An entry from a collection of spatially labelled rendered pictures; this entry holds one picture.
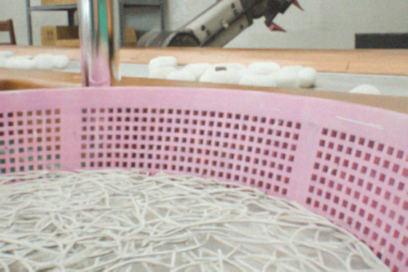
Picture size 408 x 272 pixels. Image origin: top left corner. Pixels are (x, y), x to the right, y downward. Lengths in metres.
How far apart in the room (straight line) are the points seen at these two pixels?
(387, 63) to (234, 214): 0.43
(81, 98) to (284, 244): 0.14
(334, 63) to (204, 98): 0.39
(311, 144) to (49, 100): 0.14
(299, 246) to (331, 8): 2.53
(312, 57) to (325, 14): 2.07
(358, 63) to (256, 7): 0.70
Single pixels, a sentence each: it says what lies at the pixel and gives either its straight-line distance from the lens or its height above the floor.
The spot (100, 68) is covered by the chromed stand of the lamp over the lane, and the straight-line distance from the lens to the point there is 0.27.
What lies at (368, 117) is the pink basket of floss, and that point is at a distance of 0.18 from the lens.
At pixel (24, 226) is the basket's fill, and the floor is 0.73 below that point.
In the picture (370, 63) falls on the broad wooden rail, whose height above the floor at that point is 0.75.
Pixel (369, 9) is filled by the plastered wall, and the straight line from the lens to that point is 2.60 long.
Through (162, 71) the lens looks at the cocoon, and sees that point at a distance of 0.48.
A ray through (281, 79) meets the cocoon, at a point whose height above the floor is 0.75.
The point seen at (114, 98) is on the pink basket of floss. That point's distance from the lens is 0.25.
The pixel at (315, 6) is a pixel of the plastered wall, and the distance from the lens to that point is 2.72.
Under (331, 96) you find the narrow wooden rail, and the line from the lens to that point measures 0.24.
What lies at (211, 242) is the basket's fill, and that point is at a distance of 0.17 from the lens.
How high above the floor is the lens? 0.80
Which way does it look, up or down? 7 degrees down
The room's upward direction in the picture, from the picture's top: 1 degrees counter-clockwise
